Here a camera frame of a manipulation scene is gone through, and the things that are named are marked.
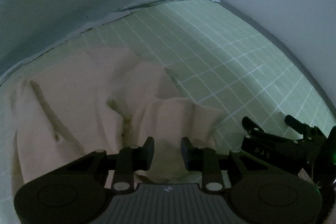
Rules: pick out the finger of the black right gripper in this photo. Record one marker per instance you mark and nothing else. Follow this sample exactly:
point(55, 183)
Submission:
point(301, 128)
point(251, 127)

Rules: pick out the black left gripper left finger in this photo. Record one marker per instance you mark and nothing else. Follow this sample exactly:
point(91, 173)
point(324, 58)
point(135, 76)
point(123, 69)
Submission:
point(130, 160)

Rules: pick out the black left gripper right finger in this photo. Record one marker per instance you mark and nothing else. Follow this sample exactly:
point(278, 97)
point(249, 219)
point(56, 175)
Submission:
point(205, 161)

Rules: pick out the beige pink garment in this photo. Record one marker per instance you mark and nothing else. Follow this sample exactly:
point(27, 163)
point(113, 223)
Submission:
point(105, 98)

